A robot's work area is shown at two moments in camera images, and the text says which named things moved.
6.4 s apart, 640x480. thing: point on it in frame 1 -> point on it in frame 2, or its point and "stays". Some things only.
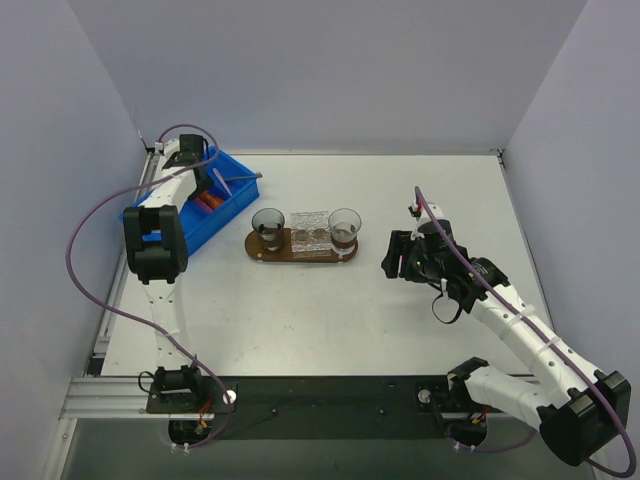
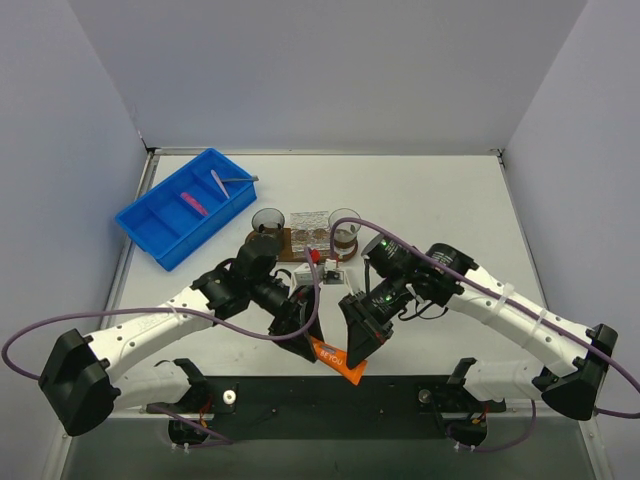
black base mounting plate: x=318 y=407 stays
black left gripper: x=201 y=179 -> x=293 y=310
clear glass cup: x=344 y=225 stays
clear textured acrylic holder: x=310 y=234 stays
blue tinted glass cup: x=269 y=224 stays
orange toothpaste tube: x=215 y=202 -> x=336 y=359
